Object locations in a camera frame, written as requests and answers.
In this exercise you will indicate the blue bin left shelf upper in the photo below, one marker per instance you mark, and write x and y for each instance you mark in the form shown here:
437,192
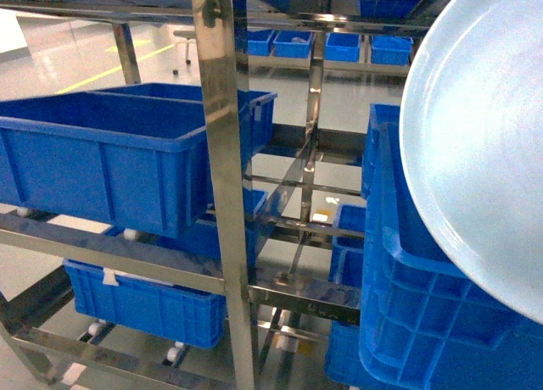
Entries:
140,163

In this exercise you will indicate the stainless steel shelf rack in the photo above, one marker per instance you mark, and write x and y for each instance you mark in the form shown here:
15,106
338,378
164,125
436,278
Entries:
221,36

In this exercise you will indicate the light blue oval tray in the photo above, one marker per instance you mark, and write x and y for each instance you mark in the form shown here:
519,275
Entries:
471,144

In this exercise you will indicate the blue crate right shelf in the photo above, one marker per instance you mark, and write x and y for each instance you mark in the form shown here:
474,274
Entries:
424,324

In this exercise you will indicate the blue bin left shelf lower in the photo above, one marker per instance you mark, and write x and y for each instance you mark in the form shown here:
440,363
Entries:
173,312

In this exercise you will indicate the blue bin shelf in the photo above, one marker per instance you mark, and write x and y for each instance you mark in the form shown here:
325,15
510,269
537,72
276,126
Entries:
140,163
173,312

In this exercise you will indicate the blue bin behind left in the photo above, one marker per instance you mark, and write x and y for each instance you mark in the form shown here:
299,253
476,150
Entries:
261,104

